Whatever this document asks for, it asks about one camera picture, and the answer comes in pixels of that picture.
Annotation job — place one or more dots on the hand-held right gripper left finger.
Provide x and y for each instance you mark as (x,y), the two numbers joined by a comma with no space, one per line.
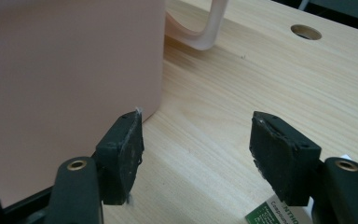
(121,155)

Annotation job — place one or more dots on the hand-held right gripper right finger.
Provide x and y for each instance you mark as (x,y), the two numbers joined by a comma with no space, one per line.
(286,158)

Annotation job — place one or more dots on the pink plastic storage box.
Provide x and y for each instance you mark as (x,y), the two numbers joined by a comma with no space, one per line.
(68,93)

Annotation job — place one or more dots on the green and white medicine box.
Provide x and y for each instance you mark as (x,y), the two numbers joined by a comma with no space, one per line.
(268,214)

